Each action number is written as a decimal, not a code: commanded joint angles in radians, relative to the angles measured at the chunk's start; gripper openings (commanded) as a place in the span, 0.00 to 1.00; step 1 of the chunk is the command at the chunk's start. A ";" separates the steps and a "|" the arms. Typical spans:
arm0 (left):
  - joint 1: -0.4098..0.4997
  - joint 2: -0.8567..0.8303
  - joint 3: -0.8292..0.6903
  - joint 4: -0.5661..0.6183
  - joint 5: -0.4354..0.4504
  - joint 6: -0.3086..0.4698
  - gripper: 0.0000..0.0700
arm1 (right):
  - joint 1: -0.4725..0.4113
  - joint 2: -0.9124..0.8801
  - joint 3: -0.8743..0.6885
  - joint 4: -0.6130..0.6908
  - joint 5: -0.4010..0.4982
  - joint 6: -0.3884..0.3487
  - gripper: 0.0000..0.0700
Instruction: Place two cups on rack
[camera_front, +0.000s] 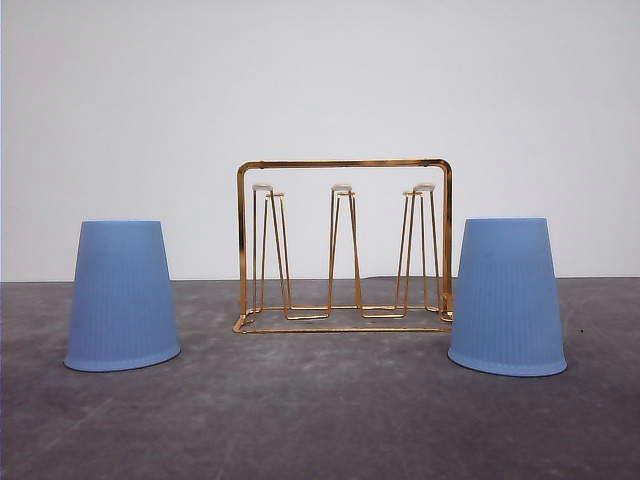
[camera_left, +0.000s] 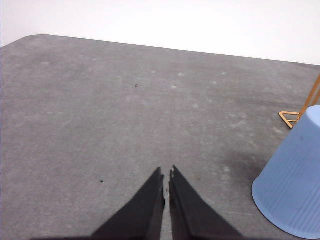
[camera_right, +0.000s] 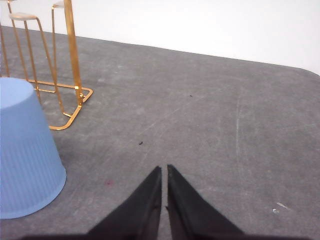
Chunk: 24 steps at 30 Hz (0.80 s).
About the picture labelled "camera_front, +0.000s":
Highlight blue ribbed cup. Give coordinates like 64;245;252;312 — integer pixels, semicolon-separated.
63;220;181;372
448;217;568;376

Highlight gold wire cup rack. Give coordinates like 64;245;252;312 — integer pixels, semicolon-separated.
233;158;454;334

